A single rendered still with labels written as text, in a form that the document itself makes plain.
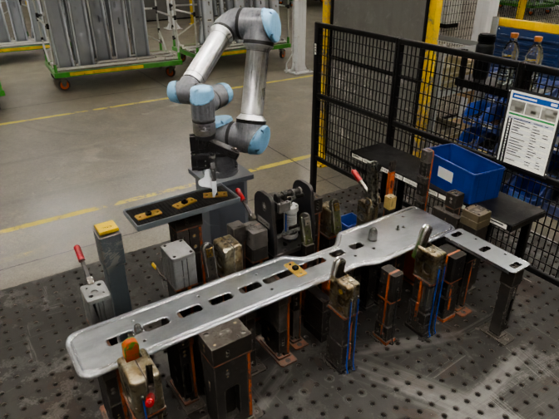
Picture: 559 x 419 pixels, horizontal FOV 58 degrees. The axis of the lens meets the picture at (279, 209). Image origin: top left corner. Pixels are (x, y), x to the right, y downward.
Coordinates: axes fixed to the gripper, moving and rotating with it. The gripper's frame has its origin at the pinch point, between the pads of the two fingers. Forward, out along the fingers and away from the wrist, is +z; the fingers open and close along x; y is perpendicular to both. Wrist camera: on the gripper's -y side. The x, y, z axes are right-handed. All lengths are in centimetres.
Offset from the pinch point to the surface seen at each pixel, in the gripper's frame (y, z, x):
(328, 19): -110, -16, -284
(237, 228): -6.4, 9.1, 13.3
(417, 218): -77, 19, 0
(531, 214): -118, 16, 9
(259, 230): -14.0, 11.1, 12.8
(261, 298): -11.0, 18.7, 39.5
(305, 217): -30.7, 9.9, 8.2
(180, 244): 12.3, 7.7, 23.1
